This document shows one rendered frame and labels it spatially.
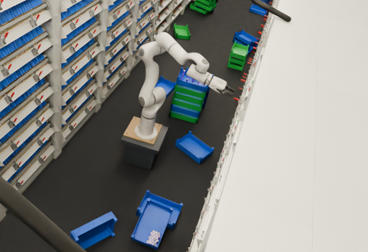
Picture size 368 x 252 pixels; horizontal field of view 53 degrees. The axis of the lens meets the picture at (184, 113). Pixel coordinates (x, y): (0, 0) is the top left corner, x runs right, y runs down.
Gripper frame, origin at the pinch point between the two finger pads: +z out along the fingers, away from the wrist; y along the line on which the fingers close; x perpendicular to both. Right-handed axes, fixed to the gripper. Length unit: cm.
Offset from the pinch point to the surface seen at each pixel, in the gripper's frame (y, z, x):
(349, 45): -47, 27, -79
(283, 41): -65, 0, -73
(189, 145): 51, 0, 106
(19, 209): -183, -35, -83
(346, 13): -6, 28, -79
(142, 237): -58, -3, 105
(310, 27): -40, 10, -75
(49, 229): -182, -30, -81
